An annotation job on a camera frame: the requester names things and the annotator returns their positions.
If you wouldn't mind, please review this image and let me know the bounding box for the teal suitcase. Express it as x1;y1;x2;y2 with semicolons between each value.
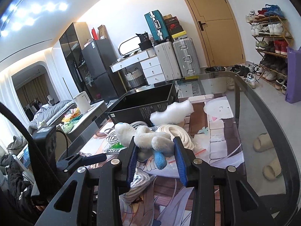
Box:
144;10;171;43

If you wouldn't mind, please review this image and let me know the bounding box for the beige slipper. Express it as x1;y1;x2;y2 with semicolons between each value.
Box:
262;157;282;181
253;133;274;152

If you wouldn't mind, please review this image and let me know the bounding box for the white electric kettle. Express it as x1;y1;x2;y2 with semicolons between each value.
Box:
74;91;91;114

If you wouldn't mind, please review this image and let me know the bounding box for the black glass cabinet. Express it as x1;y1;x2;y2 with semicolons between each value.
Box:
59;22;92;99

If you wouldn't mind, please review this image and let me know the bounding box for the stack of shoe boxes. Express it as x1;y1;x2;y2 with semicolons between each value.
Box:
163;14;187;40

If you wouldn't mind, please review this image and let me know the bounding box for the white and blue plush toy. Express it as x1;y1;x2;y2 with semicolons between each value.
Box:
115;122;174;170

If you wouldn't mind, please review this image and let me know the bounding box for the oval mirror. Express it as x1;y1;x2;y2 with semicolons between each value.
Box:
118;36;141;56

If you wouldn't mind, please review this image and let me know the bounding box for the anime printed desk mat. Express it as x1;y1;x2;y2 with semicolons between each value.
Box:
80;91;248;226

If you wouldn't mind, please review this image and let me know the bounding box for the silver suitcase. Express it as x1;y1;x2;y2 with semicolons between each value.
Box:
173;37;201;77

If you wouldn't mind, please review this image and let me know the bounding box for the woven laundry basket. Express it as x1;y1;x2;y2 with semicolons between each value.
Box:
125;68;147;88

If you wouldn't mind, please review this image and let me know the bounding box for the black cardboard box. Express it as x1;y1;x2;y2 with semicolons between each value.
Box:
108;83;178;126

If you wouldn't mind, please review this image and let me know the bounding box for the white dresser with drawers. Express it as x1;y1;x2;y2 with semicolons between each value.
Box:
110;48;166;85

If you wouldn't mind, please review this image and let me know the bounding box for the cream rope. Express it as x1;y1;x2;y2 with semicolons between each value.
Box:
155;123;196;151

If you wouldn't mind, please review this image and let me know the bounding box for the wooden door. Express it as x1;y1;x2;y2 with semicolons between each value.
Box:
185;0;245;66

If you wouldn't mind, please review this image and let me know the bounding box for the white suitcase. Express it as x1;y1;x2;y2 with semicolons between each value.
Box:
154;41;182;81

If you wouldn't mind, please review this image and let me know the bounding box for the white cable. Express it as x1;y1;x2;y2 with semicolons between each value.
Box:
103;121;149;147

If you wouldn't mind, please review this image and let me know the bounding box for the shoe rack with shoes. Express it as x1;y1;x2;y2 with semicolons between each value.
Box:
245;4;293;94

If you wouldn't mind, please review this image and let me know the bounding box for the purple bag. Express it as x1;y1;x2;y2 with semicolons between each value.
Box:
285;47;301;104

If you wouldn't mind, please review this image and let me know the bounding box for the grey side cabinet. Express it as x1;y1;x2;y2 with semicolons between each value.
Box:
66;101;108;142

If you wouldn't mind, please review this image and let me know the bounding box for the green white medicine packet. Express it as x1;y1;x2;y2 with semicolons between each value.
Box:
106;142;126;154

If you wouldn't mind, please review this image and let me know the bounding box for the black bag on dresser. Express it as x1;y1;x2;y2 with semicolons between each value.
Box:
136;32;153;51

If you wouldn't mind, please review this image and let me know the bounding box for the black refrigerator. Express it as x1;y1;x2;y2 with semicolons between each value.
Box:
82;39;126;102

